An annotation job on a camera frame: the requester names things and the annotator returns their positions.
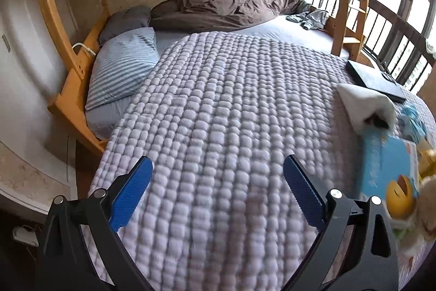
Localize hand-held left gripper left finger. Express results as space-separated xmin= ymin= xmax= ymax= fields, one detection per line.
xmin=37 ymin=155 xmax=161 ymax=291

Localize dark grey pillow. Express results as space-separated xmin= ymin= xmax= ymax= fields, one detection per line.
xmin=99 ymin=5 xmax=152 ymax=46

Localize grey bed sheet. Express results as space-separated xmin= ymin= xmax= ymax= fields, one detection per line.
xmin=85 ymin=13 xmax=351 ymax=138

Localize wooden bed frame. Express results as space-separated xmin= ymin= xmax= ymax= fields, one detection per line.
xmin=29 ymin=0 xmax=370 ymax=157

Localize white cloth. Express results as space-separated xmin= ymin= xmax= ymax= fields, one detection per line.
xmin=337 ymin=83 xmax=397 ymax=135

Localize white charging cable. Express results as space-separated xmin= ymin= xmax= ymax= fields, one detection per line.
xmin=72 ymin=43 xmax=96 ymax=56

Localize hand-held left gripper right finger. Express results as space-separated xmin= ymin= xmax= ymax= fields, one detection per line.
xmin=281 ymin=155 xmax=400 ymax=291

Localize black flat box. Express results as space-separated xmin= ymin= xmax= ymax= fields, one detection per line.
xmin=346 ymin=60 xmax=407 ymax=103

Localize grey-green garment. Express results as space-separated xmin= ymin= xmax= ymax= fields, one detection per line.
xmin=285 ymin=9 xmax=330 ymax=31

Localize blue medicine box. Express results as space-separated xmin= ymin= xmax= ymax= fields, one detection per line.
xmin=359 ymin=132 xmax=421 ymax=203

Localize blue face mask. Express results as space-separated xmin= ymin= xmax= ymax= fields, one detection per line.
xmin=398 ymin=103 xmax=428 ymax=142

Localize brown duvet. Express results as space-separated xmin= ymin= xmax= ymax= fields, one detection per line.
xmin=150 ymin=0 xmax=312 ymax=33

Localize dark balcony railing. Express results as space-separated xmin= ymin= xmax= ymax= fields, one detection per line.
xmin=301 ymin=0 xmax=436 ymax=94

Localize blue striped pillow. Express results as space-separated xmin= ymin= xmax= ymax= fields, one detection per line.
xmin=85 ymin=27 xmax=161 ymax=111

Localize lavender waffle blanket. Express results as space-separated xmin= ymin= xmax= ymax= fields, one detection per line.
xmin=87 ymin=31 xmax=436 ymax=291

